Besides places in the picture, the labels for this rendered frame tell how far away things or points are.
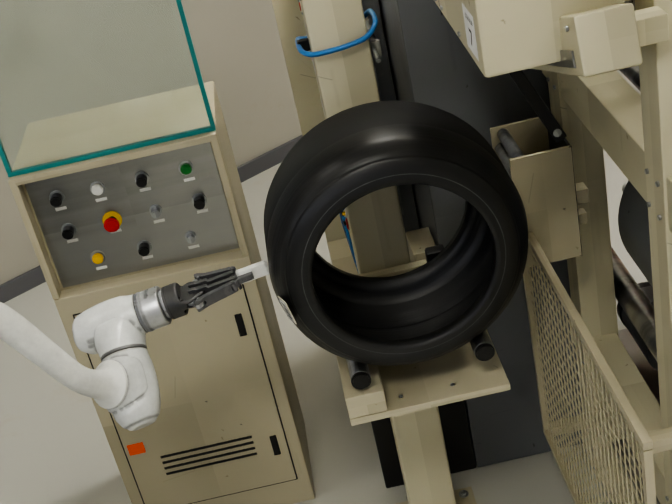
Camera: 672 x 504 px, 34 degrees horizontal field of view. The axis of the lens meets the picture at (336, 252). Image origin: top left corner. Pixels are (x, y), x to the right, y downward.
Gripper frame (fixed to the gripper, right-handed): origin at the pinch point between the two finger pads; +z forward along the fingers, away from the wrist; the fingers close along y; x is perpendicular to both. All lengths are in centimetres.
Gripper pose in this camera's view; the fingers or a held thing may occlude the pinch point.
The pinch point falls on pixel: (253, 272)
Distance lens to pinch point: 241.7
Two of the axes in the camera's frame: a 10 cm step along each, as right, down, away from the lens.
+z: 9.4, -3.4, -0.7
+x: 3.3, 8.1, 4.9
